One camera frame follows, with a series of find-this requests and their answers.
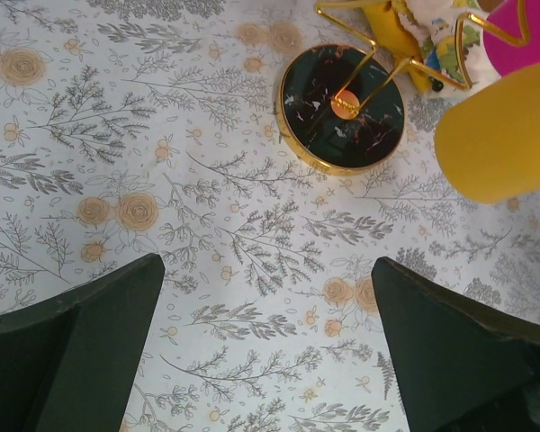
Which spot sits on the gold wine glass rack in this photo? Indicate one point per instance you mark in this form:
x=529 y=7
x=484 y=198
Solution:
x=339 y=108

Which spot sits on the dinosaur print cloth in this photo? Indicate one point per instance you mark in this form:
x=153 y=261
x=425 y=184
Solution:
x=432 y=24

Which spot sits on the yellow wine glass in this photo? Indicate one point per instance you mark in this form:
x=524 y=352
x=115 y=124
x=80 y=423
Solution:
x=395 y=27
x=488 y=146

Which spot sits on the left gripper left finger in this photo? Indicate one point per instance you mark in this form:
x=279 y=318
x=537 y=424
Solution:
x=68 y=363

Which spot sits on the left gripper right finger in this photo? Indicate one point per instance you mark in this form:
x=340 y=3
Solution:
x=460 y=365

